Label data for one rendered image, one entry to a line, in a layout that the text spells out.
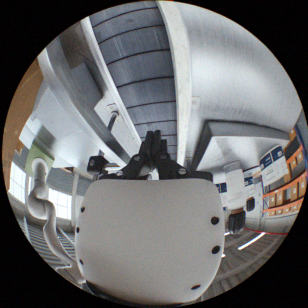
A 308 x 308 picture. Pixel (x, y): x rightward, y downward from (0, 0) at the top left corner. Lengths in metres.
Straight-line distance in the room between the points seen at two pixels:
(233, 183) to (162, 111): 0.35
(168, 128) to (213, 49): 0.18
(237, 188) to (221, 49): 0.40
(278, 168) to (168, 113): 0.52
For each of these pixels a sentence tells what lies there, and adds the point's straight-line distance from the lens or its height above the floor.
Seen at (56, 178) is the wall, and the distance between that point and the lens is 5.80.
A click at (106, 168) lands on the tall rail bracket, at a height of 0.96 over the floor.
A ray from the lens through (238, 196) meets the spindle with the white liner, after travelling 0.41.
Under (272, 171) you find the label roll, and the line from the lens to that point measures 0.55.
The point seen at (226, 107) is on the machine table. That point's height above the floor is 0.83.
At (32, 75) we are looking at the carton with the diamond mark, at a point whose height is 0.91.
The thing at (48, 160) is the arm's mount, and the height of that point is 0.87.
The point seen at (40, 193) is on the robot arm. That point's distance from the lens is 0.74.
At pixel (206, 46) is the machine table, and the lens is 0.19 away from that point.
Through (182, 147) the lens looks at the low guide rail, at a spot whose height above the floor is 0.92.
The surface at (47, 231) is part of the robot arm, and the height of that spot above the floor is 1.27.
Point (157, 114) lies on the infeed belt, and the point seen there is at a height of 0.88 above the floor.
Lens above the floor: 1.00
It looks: 28 degrees down
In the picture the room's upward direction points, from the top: 179 degrees counter-clockwise
